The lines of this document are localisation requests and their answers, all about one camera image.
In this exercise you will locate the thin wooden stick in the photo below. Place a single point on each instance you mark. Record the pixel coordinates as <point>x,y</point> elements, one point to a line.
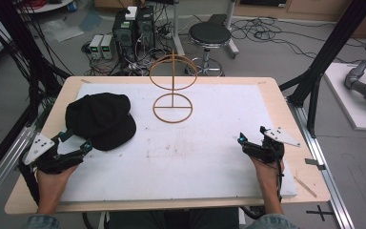
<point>305,187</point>

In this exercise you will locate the small metal bracket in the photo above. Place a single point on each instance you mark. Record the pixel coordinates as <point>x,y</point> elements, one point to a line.
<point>314,162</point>

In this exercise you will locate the aluminium rail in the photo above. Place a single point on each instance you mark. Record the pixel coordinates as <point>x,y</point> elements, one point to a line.
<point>327,178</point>
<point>4,162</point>

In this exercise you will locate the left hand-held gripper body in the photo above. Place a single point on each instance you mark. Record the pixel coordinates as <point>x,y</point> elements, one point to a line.
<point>38,148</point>

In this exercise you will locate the person's dark trousers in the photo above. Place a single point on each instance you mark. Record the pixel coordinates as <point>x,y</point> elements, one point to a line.
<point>171,220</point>

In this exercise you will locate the clear plastic sheet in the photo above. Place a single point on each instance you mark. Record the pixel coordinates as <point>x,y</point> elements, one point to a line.
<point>62,30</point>

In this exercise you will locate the black cap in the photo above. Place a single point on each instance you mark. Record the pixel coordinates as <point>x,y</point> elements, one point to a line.
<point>101,120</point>

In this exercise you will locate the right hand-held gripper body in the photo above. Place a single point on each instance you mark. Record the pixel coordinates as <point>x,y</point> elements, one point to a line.
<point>270,149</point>

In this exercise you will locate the white foam mat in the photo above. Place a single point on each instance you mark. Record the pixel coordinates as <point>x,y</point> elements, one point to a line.
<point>184,159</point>

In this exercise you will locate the denim sleeve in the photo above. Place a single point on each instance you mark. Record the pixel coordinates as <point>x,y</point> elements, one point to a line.
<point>41,222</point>
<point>268,222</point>

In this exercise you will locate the white desk leg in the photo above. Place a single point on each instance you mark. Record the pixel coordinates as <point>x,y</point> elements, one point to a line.
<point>232,31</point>
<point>178,28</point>

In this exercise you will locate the person's left hand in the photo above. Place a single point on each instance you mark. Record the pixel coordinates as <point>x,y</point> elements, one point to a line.
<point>53,180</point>

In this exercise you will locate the light wooden table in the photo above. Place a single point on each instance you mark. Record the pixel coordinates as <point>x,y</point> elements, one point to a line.
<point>311,178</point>

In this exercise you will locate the black computer tower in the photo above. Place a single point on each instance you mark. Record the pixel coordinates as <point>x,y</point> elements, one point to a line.
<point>124,36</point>
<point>145,28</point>

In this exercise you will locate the white floor platform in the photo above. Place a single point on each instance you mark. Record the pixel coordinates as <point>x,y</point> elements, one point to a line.
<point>346,101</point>

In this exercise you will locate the black round stool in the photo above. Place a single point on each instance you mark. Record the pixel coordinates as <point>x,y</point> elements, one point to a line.
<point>209,34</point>

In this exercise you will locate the small white box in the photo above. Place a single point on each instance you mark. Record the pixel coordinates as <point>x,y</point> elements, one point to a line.
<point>131,12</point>

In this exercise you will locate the blue tape roll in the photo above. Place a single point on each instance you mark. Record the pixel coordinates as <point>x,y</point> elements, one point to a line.
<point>72,6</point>

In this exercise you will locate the person's right hand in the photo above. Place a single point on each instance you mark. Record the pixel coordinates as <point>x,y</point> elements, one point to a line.
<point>267,173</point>

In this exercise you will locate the grey bench power supply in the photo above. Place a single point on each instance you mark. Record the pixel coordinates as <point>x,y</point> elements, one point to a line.
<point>108,46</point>
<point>95,46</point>

